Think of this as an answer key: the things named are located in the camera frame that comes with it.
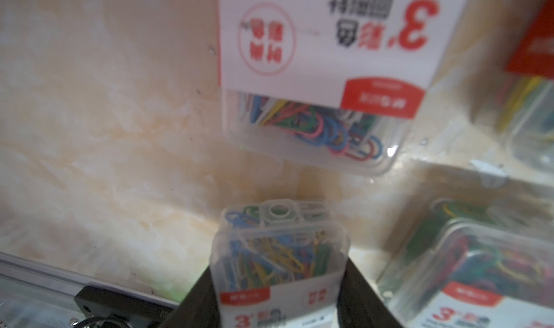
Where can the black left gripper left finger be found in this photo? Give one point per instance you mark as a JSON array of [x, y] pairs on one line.
[[199, 309]]

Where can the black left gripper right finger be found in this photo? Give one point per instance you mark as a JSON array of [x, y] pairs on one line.
[[359, 306]]

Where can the paper clip box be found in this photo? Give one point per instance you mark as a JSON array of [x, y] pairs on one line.
[[332, 83], [279, 263], [468, 265], [516, 101]]

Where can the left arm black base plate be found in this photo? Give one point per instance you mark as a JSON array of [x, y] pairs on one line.
[[108, 308]]

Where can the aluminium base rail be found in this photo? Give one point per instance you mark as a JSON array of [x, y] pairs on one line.
[[38, 295]]

